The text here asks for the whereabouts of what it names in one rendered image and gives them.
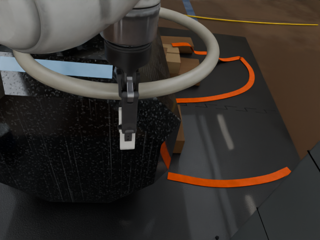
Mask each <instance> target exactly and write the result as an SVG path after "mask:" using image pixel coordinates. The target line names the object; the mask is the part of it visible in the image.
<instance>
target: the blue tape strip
mask: <svg viewBox="0 0 320 240"><path fill-rule="evenodd" d="M35 60H36V61H37V62H38V63H40V64H41V65H43V66H45V67H46V68H48V69H50V70H53V71H55V72H58V73H60V74H63V75H71V76H83V77H96V78H109V79H112V67H113V65H102V64H91V63H79V62H67V61H55V60H39V59H35ZM0 70H7V71H20V72H25V71H24V70H23V69H22V68H21V66H20V65H19V64H18V63H17V61H16V59H15V57H3V56H0Z"/></svg>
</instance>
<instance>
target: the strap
mask: <svg viewBox="0 0 320 240"><path fill-rule="evenodd" d="M172 45H173V47H175V46H190V44H188V43H185V42H180V43H172ZM190 48H191V50H192V51H193V52H194V53H195V54H200V55H207V51H194V50H193V48H192V46H190ZM219 60H221V61H233V60H241V61H242V62H243V64H244V65H245V66H246V67H247V69H248V71H249V75H250V77H249V81H248V83H247V84H246V85H245V86H244V87H242V88H240V89H238V90H236V91H233V92H229V93H225V94H221V95H216V96H210V97H202V98H181V99H176V101H177V103H188V102H205V101H212V100H220V99H224V98H229V97H232V96H236V95H239V94H241V93H244V92H245V91H247V90H248V89H249V88H251V87H252V85H253V83H254V80H255V75H254V71H253V69H252V67H251V66H250V65H249V64H248V63H247V62H246V60H245V59H244V58H243V57H240V56H237V57H232V58H225V59H222V58H219ZM290 172H291V171H290V170H289V168H288V167H285V168H283V169H281V170H279V171H277V172H274V173H271V174H268V175H263V176H258V177H253V178H246V179H237V180H210V179H201V178H195V177H191V176H186V175H181V174H176V173H171V172H168V178H167V179H168V180H174V181H179V182H184V183H188V184H193V185H199V186H206V187H220V188H228V187H243V186H250V185H257V184H263V183H267V182H271V181H275V180H278V179H280V178H283V177H285V176H287V175H289V174H290Z"/></svg>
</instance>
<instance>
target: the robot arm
mask: <svg viewBox="0 0 320 240"><path fill-rule="evenodd" d="M160 6H161V4H160V0H0V44H1V45H4V46H6V47H8V48H10V49H12V50H15V51H17V52H21V53H27V54H46V53H54V52H59V51H64V50H68V49H71V48H74V47H77V46H79V45H81V44H83V43H85V42H87V41H88V40H90V39H92V38H93V37H95V36H96V35H98V34H99V33H100V35H101V36H102V37H103V38H104V48H105V58H106V60H107V62H108V63H110V64H111V65H113V66H115V67H116V74H117V83H118V90H119V97H121V100H120V102H119V105H120V106H121V107H119V125H118V130H119V133H120V150H129V149H134V148H135V133H136V131H137V129H136V124H137V107H138V98H139V83H140V72H139V68H141V67H143V66H145V65H147V64H148V63H149V61H150V58H151V47H152V41H153V40H155V39H156V37H157V28H158V22H159V12H160ZM121 88H122V90H121ZM134 89H135V90H134Z"/></svg>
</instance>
